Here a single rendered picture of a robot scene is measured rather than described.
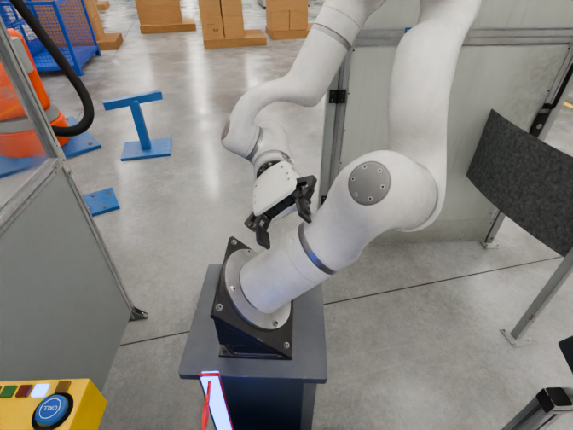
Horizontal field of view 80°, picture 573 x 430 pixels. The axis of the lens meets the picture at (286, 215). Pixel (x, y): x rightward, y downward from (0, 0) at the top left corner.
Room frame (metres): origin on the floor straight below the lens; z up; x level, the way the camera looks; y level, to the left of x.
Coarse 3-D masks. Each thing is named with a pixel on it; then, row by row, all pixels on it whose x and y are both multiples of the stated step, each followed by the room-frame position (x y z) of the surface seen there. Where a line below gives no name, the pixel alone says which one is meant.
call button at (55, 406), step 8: (48, 400) 0.23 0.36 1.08; (56, 400) 0.23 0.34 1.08; (64, 400) 0.23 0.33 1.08; (40, 408) 0.22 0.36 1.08; (48, 408) 0.22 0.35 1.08; (56, 408) 0.22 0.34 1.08; (64, 408) 0.22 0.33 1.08; (40, 416) 0.20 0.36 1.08; (48, 416) 0.20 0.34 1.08; (56, 416) 0.20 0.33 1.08; (40, 424) 0.20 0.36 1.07; (48, 424) 0.20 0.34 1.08
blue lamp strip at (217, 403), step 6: (204, 378) 0.21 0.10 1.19; (210, 378) 0.21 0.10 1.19; (216, 378) 0.21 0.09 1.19; (204, 384) 0.21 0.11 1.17; (216, 384) 0.21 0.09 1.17; (216, 390) 0.21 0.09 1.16; (216, 396) 0.21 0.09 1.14; (222, 396) 0.21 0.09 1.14; (210, 402) 0.21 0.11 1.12; (216, 402) 0.21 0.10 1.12; (222, 402) 0.21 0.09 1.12; (216, 408) 0.21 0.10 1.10; (222, 408) 0.21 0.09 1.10; (216, 414) 0.21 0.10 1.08; (222, 414) 0.21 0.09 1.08; (216, 420) 0.21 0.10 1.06; (222, 420) 0.21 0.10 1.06; (228, 420) 0.21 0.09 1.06; (222, 426) 0.21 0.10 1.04; (228, 426) 0.21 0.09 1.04
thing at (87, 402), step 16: (0, 384) 0.25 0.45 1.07; (16, 384) 0.25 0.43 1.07; (32, 384) 0.25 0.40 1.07; (80, 384) 0.25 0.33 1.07; (0, 400) 0.23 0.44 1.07; (16, 400) 0.23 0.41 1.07; (32, 400) 0.23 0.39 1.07; (80, 400) 0.23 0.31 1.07; (96, 400) 0.25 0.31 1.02; (0, 416) 0.21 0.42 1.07; (16, 416) 0.21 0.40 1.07; (32, 416) 0.21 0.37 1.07; (64, 416) 0.21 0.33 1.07; (80, 416) 0.21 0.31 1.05; (96, 416) 0.23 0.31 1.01
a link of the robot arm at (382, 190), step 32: (384, 160) 0.43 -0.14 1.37; (352, 192) 0.42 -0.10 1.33; (384, 192) 0.39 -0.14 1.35; (416, 192) 0.40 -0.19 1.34; (320, 224) 0.46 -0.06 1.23; (352, 224) 0.40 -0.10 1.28; (384, 224) 0.38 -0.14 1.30; (416, 224) 0.43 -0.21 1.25; (320, 256) 0.43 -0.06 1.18; (352, 256) 0.42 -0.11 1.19
